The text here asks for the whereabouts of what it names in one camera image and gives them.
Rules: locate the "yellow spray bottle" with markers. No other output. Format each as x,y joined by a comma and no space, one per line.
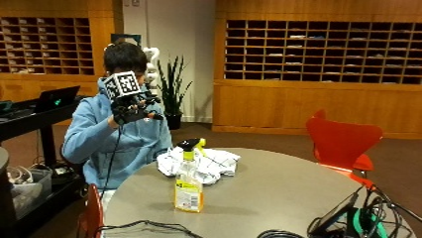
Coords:
189,180

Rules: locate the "black laptop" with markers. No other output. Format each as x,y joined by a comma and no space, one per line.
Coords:
55,98

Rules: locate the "black side table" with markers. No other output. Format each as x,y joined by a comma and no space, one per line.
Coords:
35,125

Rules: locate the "grey storage bin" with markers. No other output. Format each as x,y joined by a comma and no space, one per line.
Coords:
27,191

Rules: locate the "potted green plant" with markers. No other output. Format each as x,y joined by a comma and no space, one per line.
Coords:
173,89

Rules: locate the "the person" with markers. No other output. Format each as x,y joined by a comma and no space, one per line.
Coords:
133,139

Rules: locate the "white marker cube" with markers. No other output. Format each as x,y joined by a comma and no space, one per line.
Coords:
122,84

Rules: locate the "black tablet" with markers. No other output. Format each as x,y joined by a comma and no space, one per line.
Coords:
336,213

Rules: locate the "wooden pigeonhole shelf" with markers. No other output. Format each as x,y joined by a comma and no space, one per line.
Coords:
46,45
323,51

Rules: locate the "red chair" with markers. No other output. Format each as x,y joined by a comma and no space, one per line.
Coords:
342,145
94,211

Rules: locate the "white checked cloth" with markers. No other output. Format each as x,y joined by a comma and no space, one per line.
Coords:
211,163

